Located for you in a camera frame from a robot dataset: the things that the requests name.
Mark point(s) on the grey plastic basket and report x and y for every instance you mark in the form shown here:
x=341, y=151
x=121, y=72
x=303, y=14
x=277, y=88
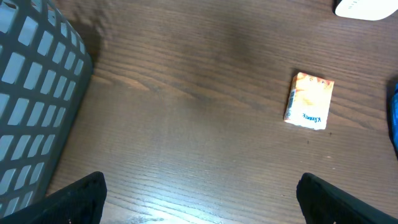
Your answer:
x=45, y=69

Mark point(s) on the white barcode scanner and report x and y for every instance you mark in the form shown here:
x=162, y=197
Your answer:
x=369, y=10

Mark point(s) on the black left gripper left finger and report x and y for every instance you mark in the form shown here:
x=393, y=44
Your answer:
x=79, y=202

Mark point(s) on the small orange box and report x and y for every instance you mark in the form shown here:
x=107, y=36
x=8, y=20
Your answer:
x=309, y=101

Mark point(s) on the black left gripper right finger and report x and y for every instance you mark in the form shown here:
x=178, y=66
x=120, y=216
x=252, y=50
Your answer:
x=322, y=202

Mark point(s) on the blue cookie pack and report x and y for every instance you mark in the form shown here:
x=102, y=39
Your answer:
x=393, y=116

